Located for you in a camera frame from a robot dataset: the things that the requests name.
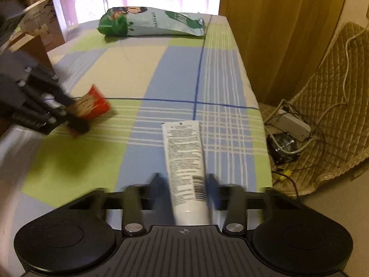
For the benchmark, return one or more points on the white cream tube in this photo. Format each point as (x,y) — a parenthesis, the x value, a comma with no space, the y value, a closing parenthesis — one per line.
(184,161)

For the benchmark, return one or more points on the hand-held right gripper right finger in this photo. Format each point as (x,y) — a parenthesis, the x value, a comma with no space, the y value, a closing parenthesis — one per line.
(212,191)

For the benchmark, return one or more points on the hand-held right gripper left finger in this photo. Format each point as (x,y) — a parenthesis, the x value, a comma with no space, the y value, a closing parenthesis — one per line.
(158,191)

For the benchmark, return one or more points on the grey product box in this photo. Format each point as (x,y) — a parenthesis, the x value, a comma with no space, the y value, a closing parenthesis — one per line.
(43,20)

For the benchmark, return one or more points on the black coiled device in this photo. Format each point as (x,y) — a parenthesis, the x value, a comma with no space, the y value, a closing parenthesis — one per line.
(281,148)

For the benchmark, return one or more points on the green snack bag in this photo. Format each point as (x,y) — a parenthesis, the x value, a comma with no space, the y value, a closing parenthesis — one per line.
(150,23)

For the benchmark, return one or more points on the red snack packet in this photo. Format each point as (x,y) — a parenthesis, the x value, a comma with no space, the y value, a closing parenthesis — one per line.
(98,104)

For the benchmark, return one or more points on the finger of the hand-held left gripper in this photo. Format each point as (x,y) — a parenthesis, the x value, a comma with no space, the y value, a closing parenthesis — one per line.
(62,96)
(73,124)

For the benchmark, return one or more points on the checked cloth desktop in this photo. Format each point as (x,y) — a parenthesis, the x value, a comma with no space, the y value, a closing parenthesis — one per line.
(178,72)

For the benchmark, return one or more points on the beige quilted cushion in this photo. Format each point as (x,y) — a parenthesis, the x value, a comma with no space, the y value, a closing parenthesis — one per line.
(325,78)

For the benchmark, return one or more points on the white power adapter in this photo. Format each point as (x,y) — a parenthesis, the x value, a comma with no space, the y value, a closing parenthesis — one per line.
(291,124)

